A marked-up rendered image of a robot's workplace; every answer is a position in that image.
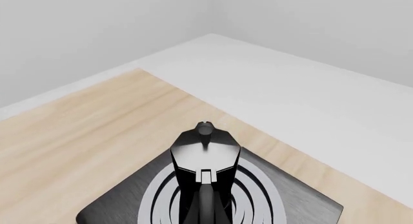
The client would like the flat black stove plate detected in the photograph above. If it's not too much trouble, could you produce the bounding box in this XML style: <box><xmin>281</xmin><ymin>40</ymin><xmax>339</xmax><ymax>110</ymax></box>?
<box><xmin>75</xmin><ymin>147</ymin><xmax>345</xmax><ymax>224</ymax></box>

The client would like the black and silver moka pot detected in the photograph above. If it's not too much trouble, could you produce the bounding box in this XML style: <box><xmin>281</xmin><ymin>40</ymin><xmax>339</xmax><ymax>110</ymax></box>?
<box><xmin>170</xmin><ymin>121</ymin><xmax>242</xmax><ymax>224</ymax></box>

